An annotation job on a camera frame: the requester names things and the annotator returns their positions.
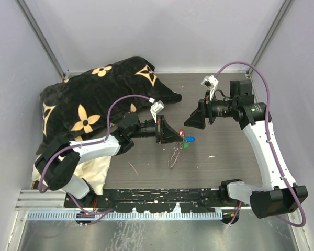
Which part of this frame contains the blue key tag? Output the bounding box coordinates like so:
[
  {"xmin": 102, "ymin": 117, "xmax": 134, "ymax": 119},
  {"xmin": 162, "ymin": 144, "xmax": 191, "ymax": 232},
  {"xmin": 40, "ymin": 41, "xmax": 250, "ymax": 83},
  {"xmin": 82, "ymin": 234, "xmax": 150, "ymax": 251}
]
[{"xmin": 185, "ymin": 136, "xmax": 195, "ymax": 143}]

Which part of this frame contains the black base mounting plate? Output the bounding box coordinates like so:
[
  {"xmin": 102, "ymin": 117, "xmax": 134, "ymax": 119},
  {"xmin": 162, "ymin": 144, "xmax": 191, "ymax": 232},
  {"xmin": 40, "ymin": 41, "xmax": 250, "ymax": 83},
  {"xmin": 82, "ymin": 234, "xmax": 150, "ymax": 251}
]
[{"xmin": 79, "ymin": 188, "xmax": 238, "ymax": 213}]

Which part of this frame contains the black floral plush blanket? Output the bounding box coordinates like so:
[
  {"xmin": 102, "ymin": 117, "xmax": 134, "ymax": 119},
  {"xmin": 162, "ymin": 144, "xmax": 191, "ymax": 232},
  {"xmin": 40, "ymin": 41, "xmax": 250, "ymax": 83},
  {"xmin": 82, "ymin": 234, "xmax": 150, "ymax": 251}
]
[{"xmin": 36, "ymin": 56, "xmax": 182, "ymax": 155}]

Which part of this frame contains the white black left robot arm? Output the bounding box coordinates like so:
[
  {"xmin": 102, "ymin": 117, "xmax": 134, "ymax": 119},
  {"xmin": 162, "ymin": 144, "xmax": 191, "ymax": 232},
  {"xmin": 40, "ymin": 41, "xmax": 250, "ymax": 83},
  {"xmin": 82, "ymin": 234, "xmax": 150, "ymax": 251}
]
[{"xmin": 35, "ymin": 112, "xmax": 183, "ymax": 207}]

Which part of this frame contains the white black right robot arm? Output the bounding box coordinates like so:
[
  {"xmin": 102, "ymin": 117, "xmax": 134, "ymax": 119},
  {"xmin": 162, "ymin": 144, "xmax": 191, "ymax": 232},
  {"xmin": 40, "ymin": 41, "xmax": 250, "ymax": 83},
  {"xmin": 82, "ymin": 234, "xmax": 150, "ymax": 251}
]
[{"xmin": 184, "ymin": 76, "xmax": 308, "ymax": 219}]

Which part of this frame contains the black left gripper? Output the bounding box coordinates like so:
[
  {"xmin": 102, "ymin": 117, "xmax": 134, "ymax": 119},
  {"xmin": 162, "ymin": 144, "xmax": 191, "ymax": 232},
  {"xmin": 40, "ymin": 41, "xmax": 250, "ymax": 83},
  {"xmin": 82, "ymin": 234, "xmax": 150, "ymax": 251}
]
[{"xmin": 129, "ymin": 114, "xmax": 183, "ymax": 144}]

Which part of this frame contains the aluminium frame post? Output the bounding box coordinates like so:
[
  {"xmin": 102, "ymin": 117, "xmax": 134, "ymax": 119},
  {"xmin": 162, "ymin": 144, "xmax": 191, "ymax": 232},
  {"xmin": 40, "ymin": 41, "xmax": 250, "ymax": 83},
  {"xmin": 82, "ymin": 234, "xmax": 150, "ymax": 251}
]
[
  {"xmin": 16, "ymin": 1, "xmax": 70, "ymax": 79},
  {"xmin": 251, "ymin": 0, "xmax": 295, "ymax": 67}
]

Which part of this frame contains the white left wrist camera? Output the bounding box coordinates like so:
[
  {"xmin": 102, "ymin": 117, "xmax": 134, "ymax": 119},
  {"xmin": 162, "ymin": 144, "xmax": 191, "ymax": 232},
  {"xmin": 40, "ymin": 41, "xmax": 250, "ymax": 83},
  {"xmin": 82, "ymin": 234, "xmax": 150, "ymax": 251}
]
[{"xmin": 150, "ymin": 100, "xmax": 165, "ymax": 123}]

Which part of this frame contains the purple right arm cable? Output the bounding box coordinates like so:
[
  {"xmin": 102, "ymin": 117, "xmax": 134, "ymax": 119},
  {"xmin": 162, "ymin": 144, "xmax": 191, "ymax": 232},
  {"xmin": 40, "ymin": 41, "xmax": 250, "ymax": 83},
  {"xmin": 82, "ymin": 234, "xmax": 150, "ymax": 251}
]
[{"xmin": 216, "ymin": 61, "xmax": 306, "ymax": 227}]

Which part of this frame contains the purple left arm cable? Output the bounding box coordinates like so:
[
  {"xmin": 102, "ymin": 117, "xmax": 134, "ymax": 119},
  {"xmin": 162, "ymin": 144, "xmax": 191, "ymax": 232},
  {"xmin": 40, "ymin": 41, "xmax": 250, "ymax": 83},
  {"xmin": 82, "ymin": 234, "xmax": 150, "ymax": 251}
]
[{"xmin": 37, "ymin": 94, "xmax": 155, "ymax": 226}]

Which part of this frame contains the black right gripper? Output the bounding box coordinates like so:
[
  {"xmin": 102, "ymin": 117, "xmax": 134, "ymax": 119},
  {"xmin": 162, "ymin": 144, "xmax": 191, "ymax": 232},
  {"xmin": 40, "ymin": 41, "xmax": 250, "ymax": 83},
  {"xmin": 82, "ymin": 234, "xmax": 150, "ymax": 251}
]
[{"xmin": 184, "ymin": 90, "xmax": 237, "ymax": 130}]

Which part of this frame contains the left aluminium frame post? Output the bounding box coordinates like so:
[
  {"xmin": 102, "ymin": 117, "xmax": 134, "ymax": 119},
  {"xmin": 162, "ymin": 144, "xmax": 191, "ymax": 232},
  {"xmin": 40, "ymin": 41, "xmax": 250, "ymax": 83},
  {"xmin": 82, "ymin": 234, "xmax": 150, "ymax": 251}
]
[{"xmin": 16, "ymin": 1, "xmax": 70, "ymax": 79}]

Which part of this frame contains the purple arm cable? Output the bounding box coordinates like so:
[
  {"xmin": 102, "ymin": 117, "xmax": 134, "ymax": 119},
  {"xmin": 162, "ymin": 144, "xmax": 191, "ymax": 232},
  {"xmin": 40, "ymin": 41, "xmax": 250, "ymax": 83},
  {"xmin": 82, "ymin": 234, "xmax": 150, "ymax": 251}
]
[
  {"xmin": 37, "ymin": 94, "xmax": 155, "ymax": 226},
  {"xmin": 216, "ymin": 61, "xmax": 306, "ymax": 227}
]

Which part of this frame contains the cream white cloth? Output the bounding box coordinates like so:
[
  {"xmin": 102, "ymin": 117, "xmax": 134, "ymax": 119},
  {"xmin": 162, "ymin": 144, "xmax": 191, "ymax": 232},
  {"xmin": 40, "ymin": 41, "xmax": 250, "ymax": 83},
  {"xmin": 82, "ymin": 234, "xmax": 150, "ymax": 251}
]
[{"xmin": 31, "ymin": 154, "xmax": 112, "ymax": 196}]

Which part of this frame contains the blue slotted cable duct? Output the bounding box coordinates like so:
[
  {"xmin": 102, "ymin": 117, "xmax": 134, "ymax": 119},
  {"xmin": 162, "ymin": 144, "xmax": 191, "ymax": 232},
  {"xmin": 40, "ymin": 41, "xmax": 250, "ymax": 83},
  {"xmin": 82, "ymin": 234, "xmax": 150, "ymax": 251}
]
[{"xmin": 26, "ymin": 208, "xmax": 222, "ymax": 221}]

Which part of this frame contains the right aluminium frame post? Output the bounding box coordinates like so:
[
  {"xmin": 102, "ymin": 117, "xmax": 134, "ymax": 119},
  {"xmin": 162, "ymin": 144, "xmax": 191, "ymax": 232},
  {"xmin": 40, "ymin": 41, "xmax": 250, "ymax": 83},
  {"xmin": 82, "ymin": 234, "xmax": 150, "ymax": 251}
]
[{"xmin": 251, "ymin": 0, "xmax": 295, "ymax": 67}]

